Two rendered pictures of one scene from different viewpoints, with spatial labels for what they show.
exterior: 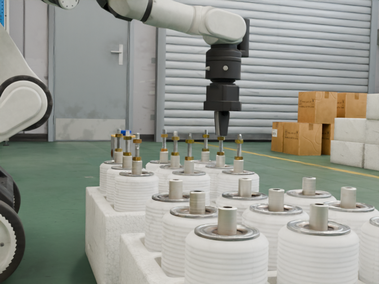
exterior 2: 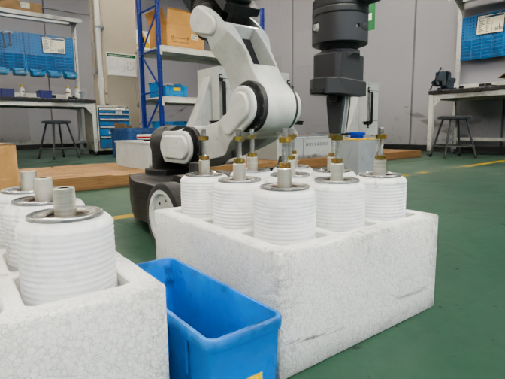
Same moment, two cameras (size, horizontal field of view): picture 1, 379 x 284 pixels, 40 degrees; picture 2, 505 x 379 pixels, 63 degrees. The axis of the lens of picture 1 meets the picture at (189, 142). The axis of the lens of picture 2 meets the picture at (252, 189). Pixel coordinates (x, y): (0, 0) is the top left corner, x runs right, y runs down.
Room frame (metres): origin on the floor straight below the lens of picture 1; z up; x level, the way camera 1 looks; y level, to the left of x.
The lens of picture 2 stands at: (0.92, -0.68, 0.34)
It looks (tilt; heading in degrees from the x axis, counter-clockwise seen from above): 8 degrees down; 70
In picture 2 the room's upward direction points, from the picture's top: 1 degrees counter-clockwise
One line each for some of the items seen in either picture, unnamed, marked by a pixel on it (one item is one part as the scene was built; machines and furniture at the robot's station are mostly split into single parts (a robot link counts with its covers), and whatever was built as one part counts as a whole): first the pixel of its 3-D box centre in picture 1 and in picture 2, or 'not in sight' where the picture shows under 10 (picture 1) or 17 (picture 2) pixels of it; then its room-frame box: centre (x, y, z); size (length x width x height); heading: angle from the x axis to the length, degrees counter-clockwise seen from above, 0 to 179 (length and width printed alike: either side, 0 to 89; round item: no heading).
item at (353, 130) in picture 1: (370, 130); not in sight; (4.03, -1.41, 0.27); 0.39 x 0.39 x 0.18; 21
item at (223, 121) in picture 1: (224, 123); (334, 113); (1.28, -0.09, 0.36); 0.03 x 0.02 x 0.06; 120
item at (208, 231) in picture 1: (227, 232); not in sight; (0.59, -0.05, 0.25); 0.08 x 0.08 x 0.01
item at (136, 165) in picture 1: (136, 168); (204, 168); (1.11, 0.11, 0.26); 0.02 x 0.02 x 0.03
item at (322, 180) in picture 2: (220, 167); (337, 180); (1.29, -0.08, 0.25); 0.08 x 0.08 x 0.01
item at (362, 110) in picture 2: not in sight; (314, 116); (2.90, 2.95, 0.45); 1.51 x 0.57 x 0.74; 19
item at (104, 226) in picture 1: (173, 233); (289, 256); (1.26, 0.03, 0.09); 0.39 x 0.39 x 0.18; 17
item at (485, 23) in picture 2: not in sight; (490, 22); (5.34, 3.15, 1.54); 0.32 x 0.02 x 0.25; 109
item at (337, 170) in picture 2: (220, 162); (337, 173); (1.29, -0.08, 0.26); 0.02 x 0.02 x 0.03
